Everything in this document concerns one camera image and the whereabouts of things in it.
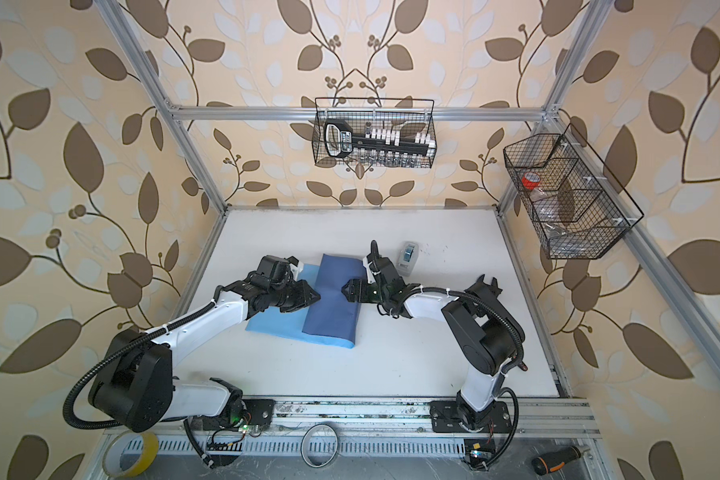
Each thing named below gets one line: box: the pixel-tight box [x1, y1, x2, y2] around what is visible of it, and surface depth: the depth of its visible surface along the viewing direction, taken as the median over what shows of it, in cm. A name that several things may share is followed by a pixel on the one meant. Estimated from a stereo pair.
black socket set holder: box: [324, 119, 431, 159], surface depth 86 cm
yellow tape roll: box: [102, 430, 159, 479], surface depth 69 cm
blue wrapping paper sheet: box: [245, 254, 366, 349], surface depth 88 cm
